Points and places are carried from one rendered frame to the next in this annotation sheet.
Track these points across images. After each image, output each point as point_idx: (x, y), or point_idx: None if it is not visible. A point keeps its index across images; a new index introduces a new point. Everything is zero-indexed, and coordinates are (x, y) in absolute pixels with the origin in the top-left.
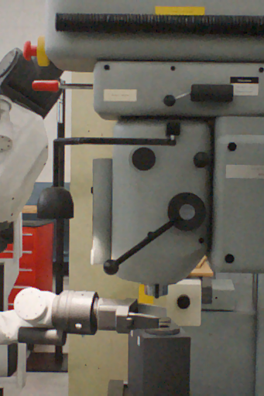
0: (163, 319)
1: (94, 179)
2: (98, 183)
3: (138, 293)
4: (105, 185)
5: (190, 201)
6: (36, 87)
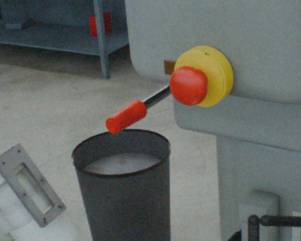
0: None
1: (264, 234)
2: (271, 237)
3: None
4: (275, 233)
5: None
6: (121, 129)
